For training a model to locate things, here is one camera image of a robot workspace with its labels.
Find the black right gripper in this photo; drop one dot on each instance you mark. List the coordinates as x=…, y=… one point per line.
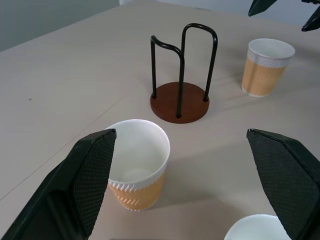
x=308, y=1

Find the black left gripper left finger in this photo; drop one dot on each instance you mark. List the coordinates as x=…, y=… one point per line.
x=75, y=190

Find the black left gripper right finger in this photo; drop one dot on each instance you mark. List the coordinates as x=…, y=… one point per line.
x=290, y=180

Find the orange white ribbed paper cup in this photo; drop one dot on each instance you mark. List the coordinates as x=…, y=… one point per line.
x=142, y=150
x=250, y=230
x=260, y=77

